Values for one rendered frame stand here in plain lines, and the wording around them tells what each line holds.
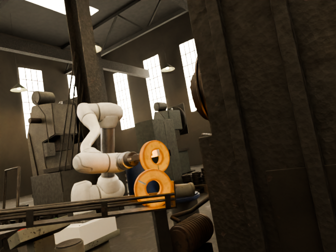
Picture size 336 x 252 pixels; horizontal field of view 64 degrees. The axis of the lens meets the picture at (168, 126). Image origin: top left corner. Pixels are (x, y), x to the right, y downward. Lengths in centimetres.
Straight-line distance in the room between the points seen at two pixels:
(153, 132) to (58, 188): 188
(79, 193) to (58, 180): 223
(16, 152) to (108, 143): 1193
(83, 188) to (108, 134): 42
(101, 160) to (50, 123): 529
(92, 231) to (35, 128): 536
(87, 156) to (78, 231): 66
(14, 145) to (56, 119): 734
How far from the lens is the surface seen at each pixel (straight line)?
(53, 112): 661
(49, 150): 644
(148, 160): 120
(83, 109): 188
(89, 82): 446
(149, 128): 504
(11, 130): 1388
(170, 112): 933
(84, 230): 192
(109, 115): 192
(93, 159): 139
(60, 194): 426
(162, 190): 112
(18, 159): 1381
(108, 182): 205
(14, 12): 1363
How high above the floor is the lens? 84
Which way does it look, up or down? 6 degrees up
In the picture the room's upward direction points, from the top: 10 degrees counter-clockwise
